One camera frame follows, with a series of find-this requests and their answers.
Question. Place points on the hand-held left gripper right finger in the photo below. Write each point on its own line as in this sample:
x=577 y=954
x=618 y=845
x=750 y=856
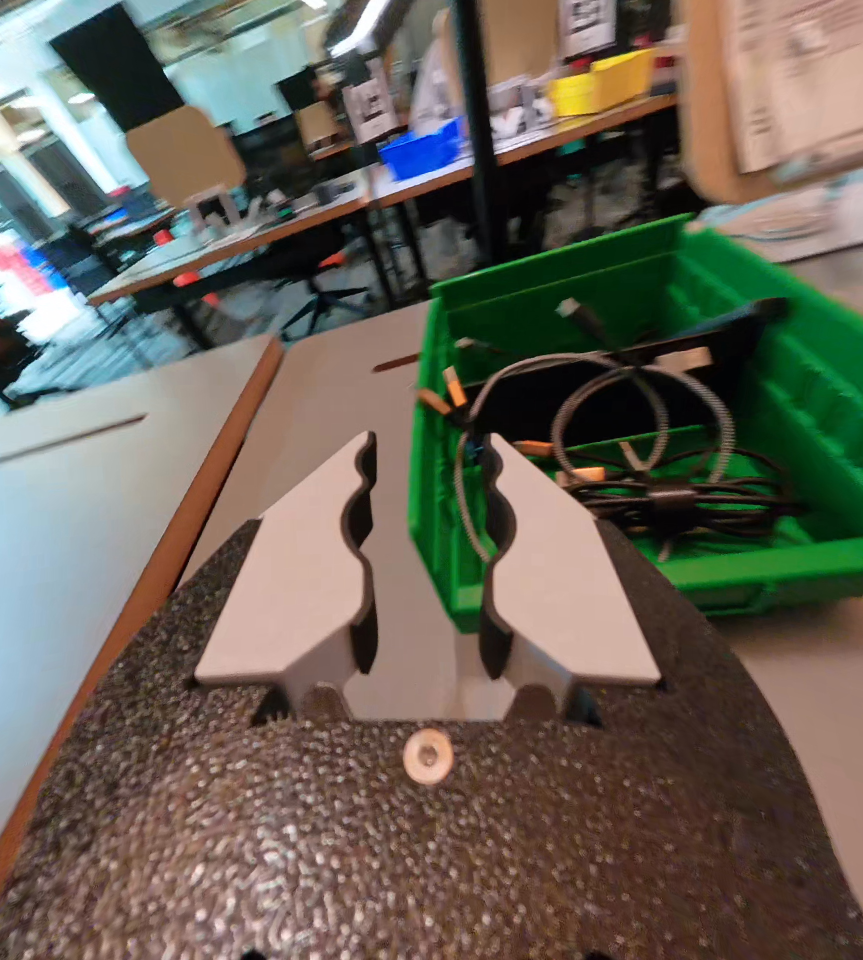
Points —
x=574 y=600

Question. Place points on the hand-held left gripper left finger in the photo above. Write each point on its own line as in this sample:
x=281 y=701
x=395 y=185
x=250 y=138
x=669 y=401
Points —
x=289 y=600

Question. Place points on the green plastic bin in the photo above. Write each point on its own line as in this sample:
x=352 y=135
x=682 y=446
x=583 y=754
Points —
x=814 y=420

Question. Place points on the black office chair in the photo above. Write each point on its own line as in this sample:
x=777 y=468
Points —
x=323 y=292

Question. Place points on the white desk with black legs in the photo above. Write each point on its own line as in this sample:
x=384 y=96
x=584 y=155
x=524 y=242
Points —
x=281 y=229

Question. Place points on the small wooden document stand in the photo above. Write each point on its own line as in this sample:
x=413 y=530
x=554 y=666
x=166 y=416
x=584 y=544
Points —
x=184 y=157

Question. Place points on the blue plastic bin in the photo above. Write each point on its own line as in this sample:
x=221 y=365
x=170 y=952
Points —
x=424 y=150

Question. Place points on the yellow plastic bin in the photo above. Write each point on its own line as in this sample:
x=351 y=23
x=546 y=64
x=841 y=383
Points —
x=604 y=82

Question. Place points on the black square panel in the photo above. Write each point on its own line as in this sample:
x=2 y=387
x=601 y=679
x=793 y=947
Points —
x=116 y=67

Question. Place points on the white instruction sheet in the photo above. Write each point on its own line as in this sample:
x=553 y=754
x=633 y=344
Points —
x=799 y=75

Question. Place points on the white fiducial tag sign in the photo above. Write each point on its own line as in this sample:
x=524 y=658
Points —
x=587 y=26

